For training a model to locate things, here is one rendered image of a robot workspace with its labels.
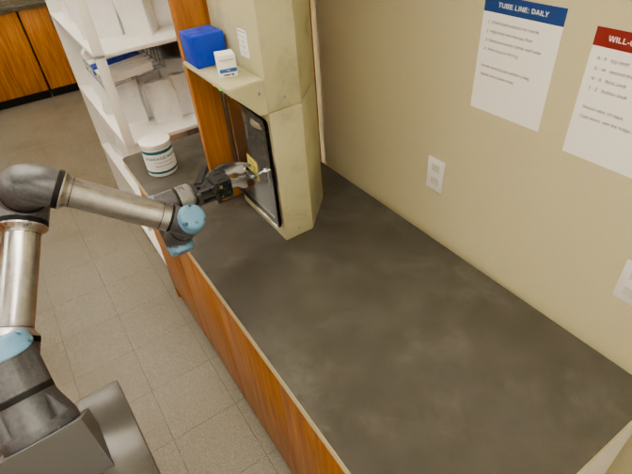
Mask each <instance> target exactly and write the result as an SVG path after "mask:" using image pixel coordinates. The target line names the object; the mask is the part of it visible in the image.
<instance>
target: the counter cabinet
mask: <svg viewBox="0 0 632 474"><path fill-rule="evenodd" d="M154 231H155V234H156V237H157V240H158V243H159V245H160V247H161V250H162V253H163V255H164V258H165V261H166V265H167V268H168V271H169V273H170V276H171V278H172V281H173V284H174V287H175V289H176V292H177V295H178V296H179V297H182V299H183V300H184V302H185V303H186V305H187V307H189V309H190V310H191V312H192V314H193V315H194V317H195V318H196V320H197V322H198V324H199V325H200V327H201V328H202V330H203V332H204V333H205V335H206V336H207V338H208V340H209V341H210V343H211V344H212V346H213V347H214V349H215V351H216V352H217V353H218V355H219V357H220V358H221V360H222V361H223V363H224V365H225V366H226V368H227V369H228V371H229V373H230V375H231V376H232V378H233V379H234V381H235V383H236V384H237V386H238V387H239V389H240V390H241V391H242V393H243V394H244V396H245V398H246V400H247V401H248V403H249V404H250V406H251V408H252V409H253V411H254V412H255V414H256V416H257V417H258V419H259V420H260V422H261V424H262V426H263V427H264V429H265V431H266V432H267V434H269V436H270V437H271V439H272V441H273V442H274V444H275V445H276V448H277V449H278V451H279V452H280V454H281V456H282V457H283V459H284V460H285V462H286V463H287V465H288V467H289V468H290V470H291V471H292V474H345V473H344V471H343V470H342V469H341V467H340V466H339V464H338V463H337V461H336V460H335V459H334V457H333V456H332V454H331V453H330V452H329V450H328V449H327V447H326V446H325V445H324V443H323V441H322V440H321V439H320V437H319V436H317V434H316V433H315V431H314V430H313V429H312V427H311V426H310V424H309V423H308V421H307V420H306V418H305V417H304V416H303V414H302V413H301V411H300V410H299V409H298V407H297V406H296V405H295V403H294V402H293V400H292V399H291V397H290V396H289V394H288V393H287V392H286V390H285V389H284V387H283V386H282V385H281V384H280V383H279V381H278V380H277V378H276V377H275V376H274V374H273V373H272V371H271V370H270V369H269V367H268V366H267V364H266V363H265V362H264V360H263V359H262V357H261V356H260V354H259V353H258V351H257V350H256V349H255V347H254V346H253V344H252V343H251V342H250V340H249V339H248V338H247V336H246V335H245V333H244V332H243V330H242V329H241V327H240V326H239V325H238V324H237V323H236V321H235V320H234V319H233V317H232V316H231V314H230V313H229V311H228V310H227V309H226V307H225V306H224V304H223V303H222V302H221V300H220V299H219V297H218V296H217V295H216V293H215V292H214V290H213V289H212V287H211V286H210V284H209V283H208V282H207V280H206V279H205V278H204V276H203V275H202V274H201V273H200V271H199V270H198V268H197V267H196V266H195V264H194V263H193V261H192V260H191V259H190V257H189V256H188V254H187V253H185V254H183V255H180V256H178V257H172V256H171V255H170V254H169V252H168V250H167V248H166V245H165V243H164V241H163V239H162V236H161V234H160V232H159V230H158V229H154ZM631 435H632V423H631V424H630V425H629V426H628V427H627V428H626V429H625V430H624V431H623V432H622V433H621V434H620V435H619V436H618V437H617V438H616V439H615V440H614V441H613V442H612V443H611V444H610V445H609V446H608V447H607V448H606V449H605V450H604V451H602V452H601V453H600V454H599V455H598V456H597V457H596V458H595V459H594V460H593V461H592V462H591V463H590V464H589V465H588V466H587V467H586V468H585V469H584V470H583V471H582V472H581V473H580V474H605V473H606V471H607V470H608V468H609V466H610V465H611V463H612V462H613V461H614V459H615V458H616V456H617V455H618V453H619V452H620V450H621V449H622V447H623V446H624V444H625V442H626V441H627V440H628V438H629V437H630V436H631Z"/></svg>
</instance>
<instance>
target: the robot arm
mask: <svg viewBox="0 0 632 474"><path fill-rule="evenodd" d="M249 166H251V164H249V163H224V164H221V165H219V166H217V167H215V168H213V170H212V171H211V172H209V169H208V167H207V166H201V167H200V169H199V172H198V174H197V178H196V180H195V183H192V182H189V183H187V184H186V183H185V184H183V185H178V186H177V187H174V188H172V189H169V190H166V191H164V192H161V193H159V194H156V195H152V196H150V197H142V196H139V195H136V194H132V193H129V192H125V191H121V190H118V189H115V188H111V187H108V186H104V185H100V184H97V183H94V182H88V181H84V180H80V179H77V178H74V177H72V176H71V175H70V173H69V172H68V171H66V170H62V169H58V168H55V167H51V166H44V165H38V164H28V163H23V164H17V165H14V166H10V167H8V168H7V169H6V170H4V171H3V172H2V173H1V175H0V232H1V233H2V239H1V248H0V451H1V452H2V454H3V456H4V458H6V457H9V456H10V455H12V454H14V453H16V452H18V451H20V450H23V449H25V448H27V447H29V446H31V445H33V444H34V443H36V442H38V441H40V440H42V438H44V437H46V436H48V435H50V434H52V433H53V432H55V431H57V430H58V429H60V428H62V427H63V426H65V425H67V424H68V423H70V422H71V421H73V420H74V419H76V418H78V417H79V416H80V415H81V413H80V412H79V410H78V408H77V406H76V405H75V404H74V403H73V402H72V401H71V400H70V399H69V398H68V397H67V396H66V395H64V394H63V393H62V392H61V391H60V390H59V389H58V388H57V387H56V385H55V382H54V380H53V378H52V376H51V374H50V373H49V371H48V369H47V367H46V365H45V363H44V361H43V359H42V357H41V355H40V344H41V334H40V333H39V332H38V331H36V329H35V321H36V308H37V296H38V283H39V269H40V245H41V236H42V235H43V234H44V233H46V232H47V231H48V230H49V220H50V211H51V208H54V209H59V208H61V207H68V208H72V209H75V210H79V211H83V212H87V213H94V214H98V215H102V216H106V217H110V218H114V219H117V220H121V221H125V222H129V223H133V224H137V225H141V226H145V227H149V228H153V229H158V230H159V232H160V234H161V236H162V239H163V241H164V243H165V245H166V248H167V250H168V252H169V254H170V255H171V256H172V257H178V256H180V255H183V254H185V253H187V252H189V251H191V250H192V249H193V248H194V247H195V246H194V243H193V239H192V238H193V237H194V236H195V235H196V234H197V233H199V232H200V231H201V229H202V228H203V226H204V224H205V222H206V215H205V213H204V212H203V210H202V209H201V208H200V207H198V204H199V206H202V205H205V204H207V203H210V202H212V201H215V200H216V201H217V202H218V203H219V204H220V203H222V202H225V201H227V200H230V199H232V198H234V196H233V195H234V194H233V188H235V187H240V188H247V186H248V185H247V182H246V181H248V180H249V179H250V177H249V176H248V175H247V174H246V173H245V168H247V167H249ZM224 173H226V174H224ZM234 173H237V174H243V173H245V174H244V175H243V176H238V177H237V178H230V177H229V175H231V174H234ZM227 197H230V198H228V199H226V200H222V199H223V198H227Z"/></svg>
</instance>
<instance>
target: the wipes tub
mask: <svg viewBox="0 0 632 474"><path fill-rule="evenodd" d="M138 144H139V147H140V149H141V152H142V155H143V158H144V161H145V164H146V167H147V170H148V172H149V174H150V175H151V176H154V177H164V176H167V175H169V174H172V173H173V172H175V171H176V170H177V168H178V164H177V160H176V157H175V153H174V150H173V147H172V144H171V140H170V137H169V135H168V134H166V133H153V134H147V135H145V136H143V137H142V138H140V139H139V141H138Z"/></svg>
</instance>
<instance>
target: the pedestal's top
mask: <svg viewBox="0 0 632 474"><path fill-rule="evenodd" d="M74 404H75V405H76V406H77V408H78V410H79V412H81V411H83V410H85V409H86V408H89V410H90V411H91V413H92V414H93V416H94V417H95V419H96V420H97V421H98V422H99V425H100V427H101V430H102V432H103V437H104V439H105V442H106V445H107V447H108V449H109V452H110V454H111V457H112V460H113V462H114V465H113V466H111V467H110V468H108V469H107V470H105V471H104V472H103V473H101V474H161V473H160V470H159V468H158V466H157V465H156V463H155V460H154V458H153V456H152V454H151V452H150V448H149V446H148V444H147V442H146V440H145V437H144V436H143V434H142V432H141V430H140V428H139V425H138V423H137V421H136V419H135V417H134V413H133V411H132V409H131V407H130V405H129V403H128V401H127V399H126V397H125V395H124V392H123V390H122V388H121V386H120V384H119V382H118V380H115V381H113V382H112V383H110V384H108V385H106V386H104V387H102V388H100V389H98V390H96V391H94V392H92V393H91V394H89V395H87V396H86V397H84V398H82V399H81V400H79V401H77V402H75V403H74Z"/></svg>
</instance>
